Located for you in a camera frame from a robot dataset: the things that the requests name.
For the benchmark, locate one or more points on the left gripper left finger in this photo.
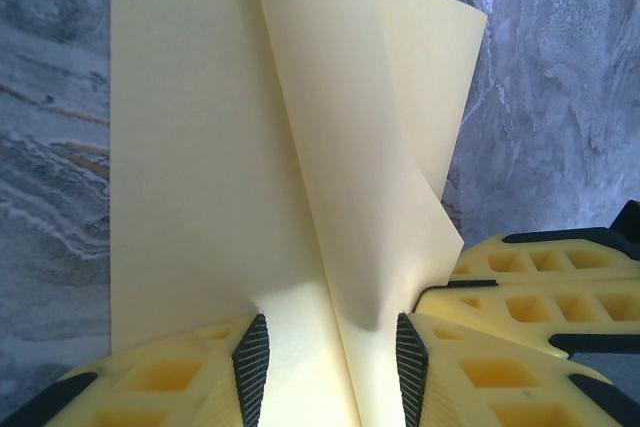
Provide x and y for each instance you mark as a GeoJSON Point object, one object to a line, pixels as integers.
{"type": "Point", "coordinates": [150, 387]}

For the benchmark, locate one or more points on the yellow paper sheet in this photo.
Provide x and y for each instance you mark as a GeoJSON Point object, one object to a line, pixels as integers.
{"type": "Point", "coordinates": [200, 147]}

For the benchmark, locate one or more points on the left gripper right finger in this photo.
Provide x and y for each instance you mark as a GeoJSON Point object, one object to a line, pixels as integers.
{"type": "Point", "coordinates": [475, 387]}

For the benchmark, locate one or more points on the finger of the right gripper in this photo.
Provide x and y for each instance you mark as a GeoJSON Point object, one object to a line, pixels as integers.
{"type": "Point", "coordinates": [500, 317]}
{"type": "Point", "coordinates": [550, 262]}

